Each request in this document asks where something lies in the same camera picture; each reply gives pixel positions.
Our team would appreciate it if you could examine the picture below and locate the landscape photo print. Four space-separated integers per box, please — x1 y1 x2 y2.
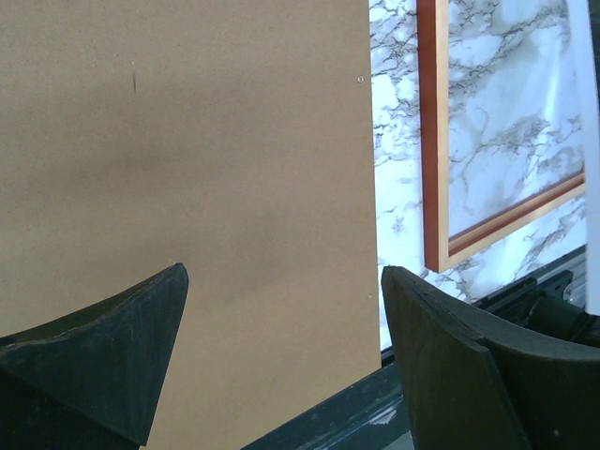
567 0 599 315

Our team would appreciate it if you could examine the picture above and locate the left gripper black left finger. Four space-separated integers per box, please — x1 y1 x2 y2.
1 262 189 449

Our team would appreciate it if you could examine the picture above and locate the brown cardboard backing board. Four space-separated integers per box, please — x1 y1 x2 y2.
1 1 381 449

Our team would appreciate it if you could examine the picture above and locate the orange wooden picture frame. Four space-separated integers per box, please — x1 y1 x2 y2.
416 1 585 273

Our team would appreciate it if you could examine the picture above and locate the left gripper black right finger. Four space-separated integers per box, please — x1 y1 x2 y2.
382 266 599 449

